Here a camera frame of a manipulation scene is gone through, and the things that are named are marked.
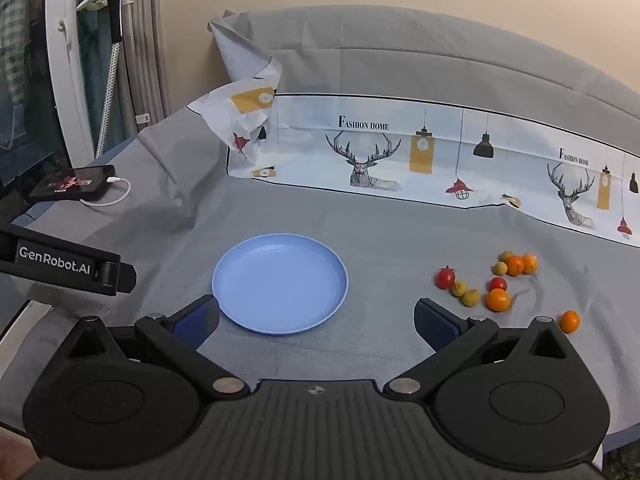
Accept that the white charging cable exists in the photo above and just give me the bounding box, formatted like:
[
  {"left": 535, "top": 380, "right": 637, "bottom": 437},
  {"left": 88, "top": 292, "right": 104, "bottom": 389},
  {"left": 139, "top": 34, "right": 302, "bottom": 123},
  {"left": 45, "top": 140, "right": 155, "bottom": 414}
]
[{"left": 80, "top": 176, "right": 132, "bottom": 208}]

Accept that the blue plastic plate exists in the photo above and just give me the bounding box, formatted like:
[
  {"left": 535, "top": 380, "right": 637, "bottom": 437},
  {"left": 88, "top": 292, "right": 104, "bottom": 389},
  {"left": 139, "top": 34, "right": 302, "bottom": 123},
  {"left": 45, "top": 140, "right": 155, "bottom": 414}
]
[{"left": 211, "top": 233, "right": 349, "bottom": 336}]

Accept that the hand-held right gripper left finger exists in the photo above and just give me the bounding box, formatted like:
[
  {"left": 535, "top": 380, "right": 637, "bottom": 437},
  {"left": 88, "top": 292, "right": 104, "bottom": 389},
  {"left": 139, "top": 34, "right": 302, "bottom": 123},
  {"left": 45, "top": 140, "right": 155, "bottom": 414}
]
[{"left": 62, "top": 294, "right": 251, "bottom": 401}]

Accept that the white window frame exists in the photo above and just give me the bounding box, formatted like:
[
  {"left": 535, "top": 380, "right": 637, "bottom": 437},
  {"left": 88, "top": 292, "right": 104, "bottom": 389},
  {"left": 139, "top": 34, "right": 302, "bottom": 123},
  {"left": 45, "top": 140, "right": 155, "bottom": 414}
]
[{"left": 44, "top": 0, "right": 96, "bottom": 161}]

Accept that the light blue bed sheet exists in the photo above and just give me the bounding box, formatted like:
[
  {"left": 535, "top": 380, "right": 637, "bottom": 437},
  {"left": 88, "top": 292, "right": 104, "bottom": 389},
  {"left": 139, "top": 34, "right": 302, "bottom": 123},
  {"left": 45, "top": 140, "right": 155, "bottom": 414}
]
[{"left": 7, "top": 200, "right": 76, "bottom": 235}]

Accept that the grey bed sheet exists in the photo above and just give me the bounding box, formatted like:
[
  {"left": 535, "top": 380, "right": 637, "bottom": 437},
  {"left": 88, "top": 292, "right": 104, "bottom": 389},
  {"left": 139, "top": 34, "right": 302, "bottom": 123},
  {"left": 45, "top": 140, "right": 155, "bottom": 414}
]
[{"left": 0, "top": 5, "right": 640, "bottom": 461}]

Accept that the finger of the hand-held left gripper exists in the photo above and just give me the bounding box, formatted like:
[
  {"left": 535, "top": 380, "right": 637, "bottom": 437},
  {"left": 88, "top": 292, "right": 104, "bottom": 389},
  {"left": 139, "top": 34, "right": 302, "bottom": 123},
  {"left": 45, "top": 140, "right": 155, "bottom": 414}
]
[{"left": 100, "top": 262, "right": 137, "bottom": 295}]

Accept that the black smartphone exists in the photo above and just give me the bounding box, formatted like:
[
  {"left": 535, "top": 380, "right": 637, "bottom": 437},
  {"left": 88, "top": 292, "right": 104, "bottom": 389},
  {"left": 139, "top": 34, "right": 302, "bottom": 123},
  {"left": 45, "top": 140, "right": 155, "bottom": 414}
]
[{"left": 25, "top": 165, "right": 117, "bottom": 205}]

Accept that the white deer printed cloth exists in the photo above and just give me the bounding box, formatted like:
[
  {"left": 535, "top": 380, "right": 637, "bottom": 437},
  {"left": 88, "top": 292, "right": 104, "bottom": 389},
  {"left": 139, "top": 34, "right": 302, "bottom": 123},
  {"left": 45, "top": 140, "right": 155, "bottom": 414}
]
[{"left": 187, "top": 10, "right": 640, "bottom": 248}]

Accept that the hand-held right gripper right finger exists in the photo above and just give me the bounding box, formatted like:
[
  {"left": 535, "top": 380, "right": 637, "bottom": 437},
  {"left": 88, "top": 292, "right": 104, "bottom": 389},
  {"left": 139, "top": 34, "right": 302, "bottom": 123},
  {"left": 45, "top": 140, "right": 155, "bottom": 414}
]
[{"left": 382, "top": 297, "right": 573, "bottom": 401}]

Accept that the green plaid shirt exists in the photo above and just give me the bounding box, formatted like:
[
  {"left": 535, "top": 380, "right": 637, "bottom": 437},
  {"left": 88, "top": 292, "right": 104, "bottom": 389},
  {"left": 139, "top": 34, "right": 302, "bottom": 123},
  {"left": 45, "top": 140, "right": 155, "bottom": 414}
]
[{"left": 0, "top": 0, "right": 30, "bottom": 103}]

